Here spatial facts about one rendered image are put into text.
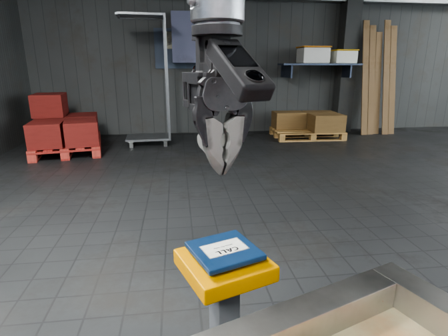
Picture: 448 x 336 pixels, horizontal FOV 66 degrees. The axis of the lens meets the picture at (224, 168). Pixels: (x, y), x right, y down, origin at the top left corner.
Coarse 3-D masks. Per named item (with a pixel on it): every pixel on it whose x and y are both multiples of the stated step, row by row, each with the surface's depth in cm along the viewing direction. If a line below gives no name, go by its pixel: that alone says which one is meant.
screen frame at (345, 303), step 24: (336, 288) 42; (360, 288) 42; (384, 288) 42; (408, 288) 42; (432, 288) 42; (264, 312) 38; (288, 312) 38; (312, 312) 38; (336, 312) 39; (360, 312) 41; (408, 312) 42; (432, 312) 40
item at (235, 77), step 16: (208, 48) 47; (224, 48) 45; (240, 48) 46; (224, 64) 43; (240, 64) 43; (256, 64) 44; (224, 80) 44; (240, 80) 41; (256, 80) 41; (240, 96) 41; (256, 96) 41
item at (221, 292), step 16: (176, 256) 58; (192, 256) 57; (192, 272) 52; (224, 272) 52; (240, 272) 52; (256, 272) 52; (272, 272) 53; (192, 288) 52; (208, 288) 48; (224, 288) 49; (240, 288) 51; (256, 288) 52; (208, 304) 49; (224, 304) 56; (224, 320) 57
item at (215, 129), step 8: (208, 120) 48; (216, 120) 49; (208, 128) 49; (216, 128) 49; (208, 136) 49; (216, 136) 50; (200, 144) 54; (208, 144) 49; (216, 144) 50; (208, 152) 50; (216, 152) 50; (208, 160) 52; (216, 160) 51; (216, 168) 52
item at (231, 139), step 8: (232, 120) 50; (240, 120) 51; (224, 128) 51; (232, 128) 50; (240, 128) 51; (224, 136) 54; (232, 136) 51; (240, 136) 51; (224, 144) 52; (232, 144) 51; (240, 144) 52; (224, 152) 53; (232, 152) 52; (224, 160) 52; (232, 160) 52; (224, 168) 52
